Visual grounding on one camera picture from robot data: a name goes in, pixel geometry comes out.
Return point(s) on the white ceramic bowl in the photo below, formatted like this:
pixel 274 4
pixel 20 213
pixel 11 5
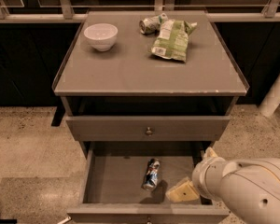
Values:
pixel 101 36

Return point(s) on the grey top drawer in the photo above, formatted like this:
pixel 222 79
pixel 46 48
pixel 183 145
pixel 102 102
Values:
pixel 133 128

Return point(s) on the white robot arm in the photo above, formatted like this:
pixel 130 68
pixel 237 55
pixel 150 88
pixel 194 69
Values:
pixel 250 188

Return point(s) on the white pillar leg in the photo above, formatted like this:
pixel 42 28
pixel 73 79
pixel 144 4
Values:
pixel 271 100

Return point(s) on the redbull can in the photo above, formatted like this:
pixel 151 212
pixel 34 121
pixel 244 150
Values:
pixel 151 177

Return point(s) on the grey drawer cabinet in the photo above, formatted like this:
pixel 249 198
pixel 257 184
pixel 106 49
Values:
pixel 128 80

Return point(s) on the brass drawer knob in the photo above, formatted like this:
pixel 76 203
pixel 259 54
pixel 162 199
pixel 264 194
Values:
pixel 149 220
pixel 149 131

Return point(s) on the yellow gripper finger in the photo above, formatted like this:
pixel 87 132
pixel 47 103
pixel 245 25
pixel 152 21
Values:
pixel 183 191
pixel 209 153

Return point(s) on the green chip bag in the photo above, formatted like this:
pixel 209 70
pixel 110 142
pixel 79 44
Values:
pixel 172 41

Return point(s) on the grey open middle drawer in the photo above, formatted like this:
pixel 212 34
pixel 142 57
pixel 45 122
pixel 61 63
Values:
pixel 112 190

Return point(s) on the brass top drawer knob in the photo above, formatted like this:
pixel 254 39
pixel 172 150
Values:
pixel 149 131

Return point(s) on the metal window railing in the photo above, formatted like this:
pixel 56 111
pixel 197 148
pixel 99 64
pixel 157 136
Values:
pixel 68 11

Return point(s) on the brass middle drawer knob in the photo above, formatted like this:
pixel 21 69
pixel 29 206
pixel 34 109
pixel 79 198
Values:
pixel 149 220

